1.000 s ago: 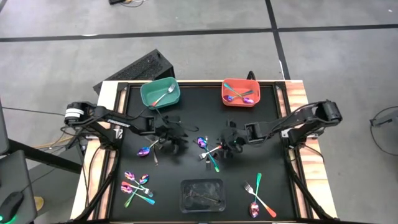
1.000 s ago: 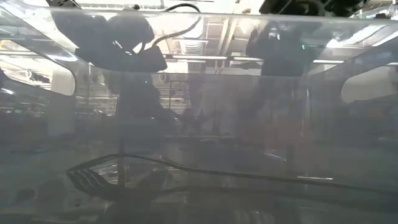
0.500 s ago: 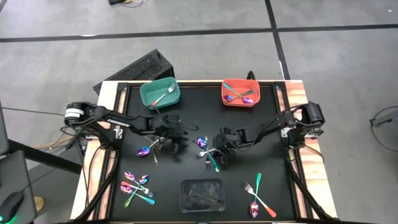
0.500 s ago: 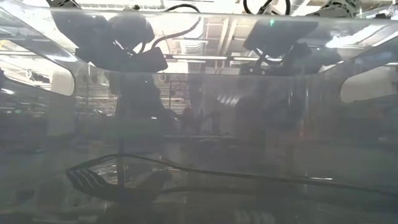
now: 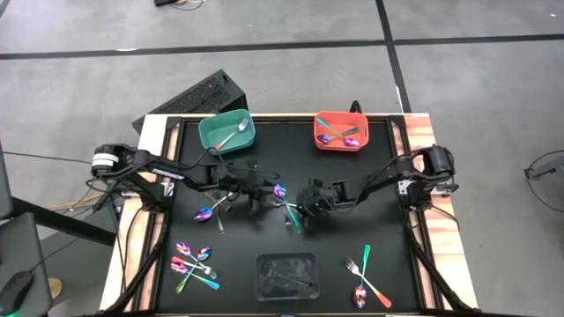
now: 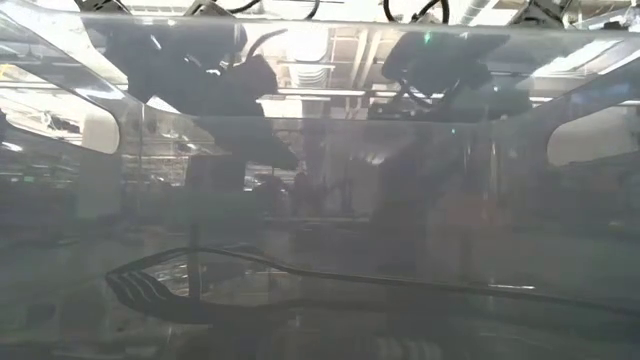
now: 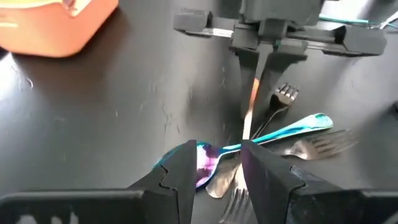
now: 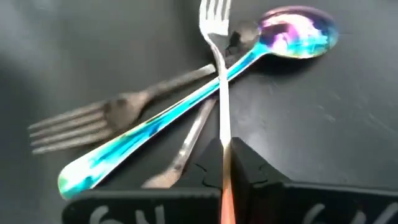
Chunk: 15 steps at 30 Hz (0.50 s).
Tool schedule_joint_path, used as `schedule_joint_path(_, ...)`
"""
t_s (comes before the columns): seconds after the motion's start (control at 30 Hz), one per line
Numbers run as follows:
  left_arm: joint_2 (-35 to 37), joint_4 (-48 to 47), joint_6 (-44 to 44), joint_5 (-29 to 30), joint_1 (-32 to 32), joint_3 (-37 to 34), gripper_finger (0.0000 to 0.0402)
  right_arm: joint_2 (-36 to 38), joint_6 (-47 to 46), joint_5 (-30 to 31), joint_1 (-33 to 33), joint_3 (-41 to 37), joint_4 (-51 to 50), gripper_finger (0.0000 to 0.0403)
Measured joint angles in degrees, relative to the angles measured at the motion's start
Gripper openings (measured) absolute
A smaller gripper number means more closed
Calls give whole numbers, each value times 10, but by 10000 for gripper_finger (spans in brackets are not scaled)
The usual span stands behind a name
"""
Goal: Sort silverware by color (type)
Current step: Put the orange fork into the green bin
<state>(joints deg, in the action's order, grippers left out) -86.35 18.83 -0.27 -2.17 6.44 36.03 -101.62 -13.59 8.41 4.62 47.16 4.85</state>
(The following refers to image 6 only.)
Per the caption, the long ceiling light bar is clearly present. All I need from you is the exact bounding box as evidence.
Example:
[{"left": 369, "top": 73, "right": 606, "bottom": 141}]
[{"left": 257, "top": 87, "right": 401, "bottom": 101}]

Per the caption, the person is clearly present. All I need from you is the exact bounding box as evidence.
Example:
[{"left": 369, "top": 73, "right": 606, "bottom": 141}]
[{"left": 254, "top": 174, "right": 289, "bottom": 201}]

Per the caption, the clear plastic bin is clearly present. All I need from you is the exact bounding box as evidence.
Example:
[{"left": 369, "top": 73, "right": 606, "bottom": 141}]
[{"left": 0, "top": 0, "right": 640, "bottom": 360}]

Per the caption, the dark background monitor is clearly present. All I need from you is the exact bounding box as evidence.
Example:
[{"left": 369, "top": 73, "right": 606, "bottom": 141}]
[{"left": 185, "top": 155, "right": 247, "bottom": 191}]

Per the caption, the silver ventilation duct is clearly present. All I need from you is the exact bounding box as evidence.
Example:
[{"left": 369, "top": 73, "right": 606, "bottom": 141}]
[{"left": 287, "top": 24, "right": 331, "bottom": 89}]

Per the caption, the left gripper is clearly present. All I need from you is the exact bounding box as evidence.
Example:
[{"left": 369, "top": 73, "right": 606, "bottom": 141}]
[{"left": 195, "top": 53, "right": 301, "bottom": 171}]

